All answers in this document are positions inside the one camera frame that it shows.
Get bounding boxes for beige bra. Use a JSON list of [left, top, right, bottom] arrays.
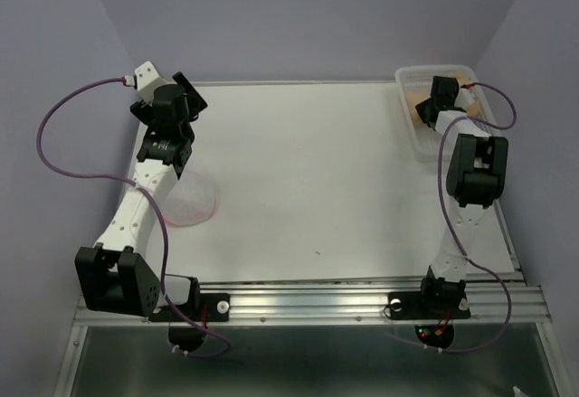
[[403, 85, 481, 126]]

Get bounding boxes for pink-trimmed mesh laundry bag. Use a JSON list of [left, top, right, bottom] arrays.
[[161, 170, 217, 228]]

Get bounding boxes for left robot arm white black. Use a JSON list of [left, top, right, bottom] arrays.
[[74, 61, 207, 317]]

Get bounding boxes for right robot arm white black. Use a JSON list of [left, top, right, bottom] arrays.
[[416, 76, 508, 319]]

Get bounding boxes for white plastic perforated basket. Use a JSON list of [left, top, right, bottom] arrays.
[[395, 65, 496, 162]]

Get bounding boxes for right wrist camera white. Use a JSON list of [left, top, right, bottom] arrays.
[[455, 88, 480, 115]]

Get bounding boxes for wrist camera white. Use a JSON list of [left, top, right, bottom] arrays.
[[134, 61, 168, 104], [455, 88, 480, 115]]

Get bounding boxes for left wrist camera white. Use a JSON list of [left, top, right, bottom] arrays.
[[134, 61, 168, 104]]

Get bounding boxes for aluminium rail frame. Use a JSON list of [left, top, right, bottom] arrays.
[[69, 82, 574, 396]]

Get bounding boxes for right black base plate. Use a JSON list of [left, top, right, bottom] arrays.
[[384, 291, 471, 349]]

